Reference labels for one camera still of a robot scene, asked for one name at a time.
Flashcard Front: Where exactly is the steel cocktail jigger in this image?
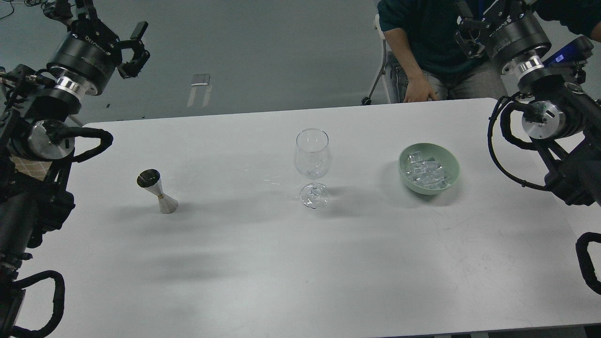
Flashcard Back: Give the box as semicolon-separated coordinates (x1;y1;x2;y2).
137;169;179;214

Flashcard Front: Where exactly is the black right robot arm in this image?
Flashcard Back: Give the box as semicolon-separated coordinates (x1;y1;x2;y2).
455;0;601;206

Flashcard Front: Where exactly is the clear wine glass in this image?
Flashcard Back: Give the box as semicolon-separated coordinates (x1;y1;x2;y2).
294;128;332;209

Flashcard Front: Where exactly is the black floor cable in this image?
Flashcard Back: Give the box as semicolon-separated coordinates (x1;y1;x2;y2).
0;0;52;20

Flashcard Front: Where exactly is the person's hand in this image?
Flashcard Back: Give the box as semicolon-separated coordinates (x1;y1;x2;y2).
403;76;439;103

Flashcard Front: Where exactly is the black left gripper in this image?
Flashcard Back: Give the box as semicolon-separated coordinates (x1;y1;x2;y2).
43;0;150;96

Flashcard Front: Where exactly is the clear ice cube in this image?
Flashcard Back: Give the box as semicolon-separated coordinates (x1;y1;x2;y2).
407;151;424;165

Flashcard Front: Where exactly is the metal floor plate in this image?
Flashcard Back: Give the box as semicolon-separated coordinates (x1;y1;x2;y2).
190;73;211;86

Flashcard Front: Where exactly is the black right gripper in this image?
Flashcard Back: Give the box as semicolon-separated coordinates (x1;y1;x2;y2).
454;0;551;75

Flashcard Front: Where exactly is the green bowl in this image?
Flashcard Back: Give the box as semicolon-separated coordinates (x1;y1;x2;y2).
398;143;461;195

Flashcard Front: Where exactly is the grey office chair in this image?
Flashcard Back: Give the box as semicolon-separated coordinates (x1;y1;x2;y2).
361;14;400;106

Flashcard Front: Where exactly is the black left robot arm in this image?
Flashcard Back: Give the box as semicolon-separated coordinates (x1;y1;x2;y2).
0;0;150;338

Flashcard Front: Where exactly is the person in dark shirt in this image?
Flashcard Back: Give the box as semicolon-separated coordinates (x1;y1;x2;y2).
377;0;601;103

